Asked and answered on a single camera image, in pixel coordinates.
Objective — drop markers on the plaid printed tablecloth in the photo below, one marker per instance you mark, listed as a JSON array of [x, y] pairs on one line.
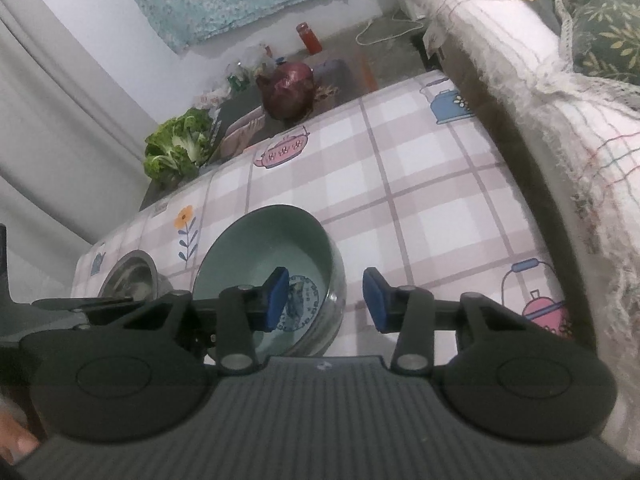
[[400, 185]]

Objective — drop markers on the green leafy lettuce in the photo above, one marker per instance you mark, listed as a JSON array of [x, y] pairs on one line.
[[175, 145]]

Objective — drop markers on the person's left hand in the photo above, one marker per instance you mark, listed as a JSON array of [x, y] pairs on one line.
[[17, 435]]

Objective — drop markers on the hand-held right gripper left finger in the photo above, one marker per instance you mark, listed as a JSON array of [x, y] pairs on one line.
[[277, 302]]

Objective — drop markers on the green ceramic bowl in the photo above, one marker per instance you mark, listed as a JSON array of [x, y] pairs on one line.
[[260, 240]]

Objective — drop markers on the clear plastic bag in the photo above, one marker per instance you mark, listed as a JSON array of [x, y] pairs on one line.
[[245, 67]]

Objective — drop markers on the dark red teapot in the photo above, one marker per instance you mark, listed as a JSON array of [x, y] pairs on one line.
[[287, 90]]

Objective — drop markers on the stainless steel bowl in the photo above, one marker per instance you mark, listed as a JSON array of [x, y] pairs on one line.
[[127, 277]]

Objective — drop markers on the red jar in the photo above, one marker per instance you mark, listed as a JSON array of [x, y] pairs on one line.
[[308, 37]]

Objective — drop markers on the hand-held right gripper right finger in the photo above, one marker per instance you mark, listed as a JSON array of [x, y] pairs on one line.
[[376, 302]]

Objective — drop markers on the white curtain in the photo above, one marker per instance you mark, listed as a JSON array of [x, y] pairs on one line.
[[50, 110]]

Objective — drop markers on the green leaf print pillow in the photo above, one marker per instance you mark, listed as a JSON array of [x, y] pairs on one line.
[[605, 20]]

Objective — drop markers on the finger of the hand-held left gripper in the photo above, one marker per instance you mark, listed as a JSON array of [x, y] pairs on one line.
[[80, 305]]

